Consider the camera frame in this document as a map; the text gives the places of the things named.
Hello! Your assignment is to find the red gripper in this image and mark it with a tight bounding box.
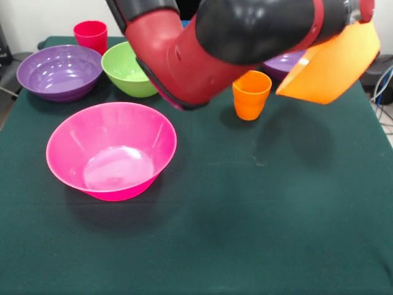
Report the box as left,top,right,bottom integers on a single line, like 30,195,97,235
349,0,376,25

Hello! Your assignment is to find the large orange bowl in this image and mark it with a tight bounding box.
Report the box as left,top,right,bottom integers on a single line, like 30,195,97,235
275,20,381,105

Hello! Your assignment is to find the orange cup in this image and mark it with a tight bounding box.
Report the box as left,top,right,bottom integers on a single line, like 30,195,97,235
232,70,273,121

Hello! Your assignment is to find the purple bowl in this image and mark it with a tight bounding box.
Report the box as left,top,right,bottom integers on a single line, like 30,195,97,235
260,50,308,81
16,44,104,103

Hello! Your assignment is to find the green bowl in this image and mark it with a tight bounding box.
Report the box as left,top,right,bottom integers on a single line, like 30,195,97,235
101,41,159,98

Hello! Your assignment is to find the dark green table cloth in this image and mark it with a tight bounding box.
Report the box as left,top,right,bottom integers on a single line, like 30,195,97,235
0,36,393,295

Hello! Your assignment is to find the red cup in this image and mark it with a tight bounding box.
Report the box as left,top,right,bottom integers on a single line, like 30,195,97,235
73,20,109,57

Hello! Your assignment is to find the pink bowl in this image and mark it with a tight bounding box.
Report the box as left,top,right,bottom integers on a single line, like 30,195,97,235
45,101,178,203

